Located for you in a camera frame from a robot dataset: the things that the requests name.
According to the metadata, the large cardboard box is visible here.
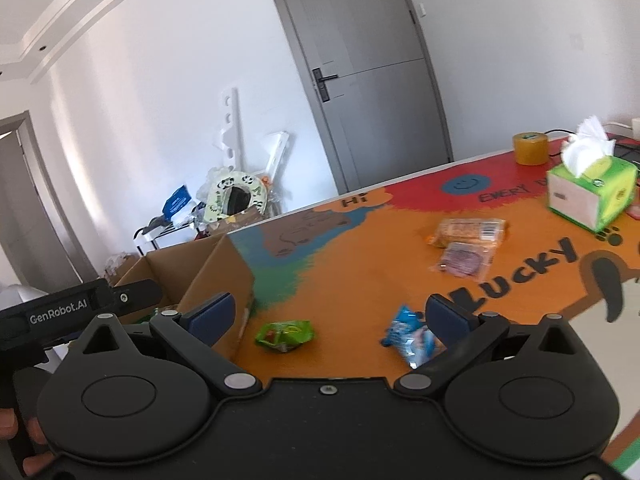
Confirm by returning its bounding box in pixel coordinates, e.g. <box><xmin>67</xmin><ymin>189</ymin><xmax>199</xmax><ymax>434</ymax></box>
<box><xmin>107</xmin><ymin>234</ymin><xmax>257</xmax><ymax>361</ymax></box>

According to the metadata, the colourful printed table mat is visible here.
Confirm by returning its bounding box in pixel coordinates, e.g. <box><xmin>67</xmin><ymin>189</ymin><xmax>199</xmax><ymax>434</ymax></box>
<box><xmin>227</xmin><ymin>130</ymin><xmax>640</xmax><ymax>466</ymax></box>

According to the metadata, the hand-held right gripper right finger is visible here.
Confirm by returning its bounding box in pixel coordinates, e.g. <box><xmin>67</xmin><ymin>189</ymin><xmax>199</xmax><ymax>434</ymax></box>
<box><xmin>395</xmin><ymin>294</ymin><xmax>586</xmax><ymax>401</ymax></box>

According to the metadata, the orange cracker packet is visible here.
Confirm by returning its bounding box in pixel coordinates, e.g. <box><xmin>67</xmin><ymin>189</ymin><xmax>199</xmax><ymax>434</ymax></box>
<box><xmin>429</xmin><ymin>217</ymin><xmax>508</xmax><ymax>250</ymax></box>

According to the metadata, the light green snack packet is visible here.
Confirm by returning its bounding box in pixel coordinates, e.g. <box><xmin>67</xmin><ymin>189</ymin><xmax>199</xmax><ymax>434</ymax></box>
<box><xmin>254</xmin><ymin>320</ymin><xmax>315</xmax><ymax>353</ymax></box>

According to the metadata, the black door handle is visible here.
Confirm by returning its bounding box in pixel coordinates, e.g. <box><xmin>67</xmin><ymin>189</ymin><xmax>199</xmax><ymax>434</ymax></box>
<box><xmin>311</xmin><ymin>66</ymin><xmax>341</xmax><ymax>103</ymax></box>

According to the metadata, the tall white foam board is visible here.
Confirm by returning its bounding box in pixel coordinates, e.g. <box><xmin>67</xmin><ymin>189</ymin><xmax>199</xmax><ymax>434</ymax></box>
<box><xmin>212</xmin><ymin>87</ymin><xmax>241</xmax><ymax>168</ymax></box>

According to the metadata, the blue snack packet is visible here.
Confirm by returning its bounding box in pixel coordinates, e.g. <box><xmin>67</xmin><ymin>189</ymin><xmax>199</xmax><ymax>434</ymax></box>
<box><xmin>382</xmin><ymin>305</ymin><xmax>446</xmax><ymax>370</ymax></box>

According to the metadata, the black metal rack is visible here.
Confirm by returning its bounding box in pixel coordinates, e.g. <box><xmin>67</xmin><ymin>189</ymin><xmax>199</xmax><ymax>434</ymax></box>
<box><xmin>132</xmin><ymin>217</ymin><xmax>201</xmax><ymax>256</ymax></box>

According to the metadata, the short white foam board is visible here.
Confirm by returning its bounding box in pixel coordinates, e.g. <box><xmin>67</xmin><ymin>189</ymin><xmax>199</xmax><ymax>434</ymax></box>
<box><xmin>257</xmin><ymin>131</ymin><xmax>291</xmax><ymax>181</ymax></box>

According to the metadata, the grey side door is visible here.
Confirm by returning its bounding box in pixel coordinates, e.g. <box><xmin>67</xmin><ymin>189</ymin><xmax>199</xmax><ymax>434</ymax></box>
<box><xmin>0</xmin><ymin>112</ymin><xmax>98</xmax><ymax>293</ymax></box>

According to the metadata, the blue bag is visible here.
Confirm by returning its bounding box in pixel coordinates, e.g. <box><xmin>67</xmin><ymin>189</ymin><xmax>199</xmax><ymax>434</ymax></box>
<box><xmin>162</xmin><ymin>186</ymin><xmax>193</xmax><ymax>221</ymax></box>

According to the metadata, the yellow tape roll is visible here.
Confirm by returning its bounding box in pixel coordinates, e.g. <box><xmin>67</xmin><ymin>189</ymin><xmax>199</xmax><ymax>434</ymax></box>
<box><xmin>513</xmin><ymin>131</ymin><xmax>549</xmax><ymax>166</ymax></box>

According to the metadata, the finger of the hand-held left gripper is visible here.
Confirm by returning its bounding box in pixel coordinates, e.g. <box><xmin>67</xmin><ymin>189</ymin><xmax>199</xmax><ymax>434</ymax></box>
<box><xmin>109</xmin><ymin>280</ymin><xmax>164</xmax><ymax>317</ymax></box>

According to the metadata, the green tissue box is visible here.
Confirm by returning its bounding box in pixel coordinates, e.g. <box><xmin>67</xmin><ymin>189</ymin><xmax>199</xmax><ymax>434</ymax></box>
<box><xmin>546</xmin><ymin>115</ymin><xmax>638</xmax><ymax>233</ymax></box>

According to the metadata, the person's left hand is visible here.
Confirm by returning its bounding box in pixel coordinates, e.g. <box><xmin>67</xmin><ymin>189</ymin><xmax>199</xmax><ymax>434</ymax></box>
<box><xmin>0</xmin><ymin>406</ymin><xmax>55</xmax><ymax>477</ymax></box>

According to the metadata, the brown cardboard box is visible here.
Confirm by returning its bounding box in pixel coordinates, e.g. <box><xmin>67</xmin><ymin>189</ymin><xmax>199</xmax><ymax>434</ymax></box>
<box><xmin>205</xmin><ymin>207</ymin><xmax>266</xmax><ymax>236</ymax></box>

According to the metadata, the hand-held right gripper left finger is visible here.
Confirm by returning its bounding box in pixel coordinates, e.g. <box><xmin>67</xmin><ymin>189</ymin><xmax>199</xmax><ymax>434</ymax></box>
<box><xmin>70</xmin><ymin>292</ymin><xmax>263</xmax><ymax>401</ymax></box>

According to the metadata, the purple snack packet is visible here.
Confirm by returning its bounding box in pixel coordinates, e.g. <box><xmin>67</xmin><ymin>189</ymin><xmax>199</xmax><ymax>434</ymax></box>
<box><xmin>430</xmin><ymin>242</ymin><xmax>496</xmax><ymax>278</ymax></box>

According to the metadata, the panda print toilet seat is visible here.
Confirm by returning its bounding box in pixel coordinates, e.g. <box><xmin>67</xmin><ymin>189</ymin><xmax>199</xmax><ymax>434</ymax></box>
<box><xmin>202</xmin><ymin>167</ymin><xmax>271</xmax><ymax>223</ymax></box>

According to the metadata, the white chair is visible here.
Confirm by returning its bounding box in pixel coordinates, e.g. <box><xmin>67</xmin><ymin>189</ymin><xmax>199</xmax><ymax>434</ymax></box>
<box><xmin>0</xmin><ymin>282</ymin><xmax>51</xmax><ymax>308</ymax></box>

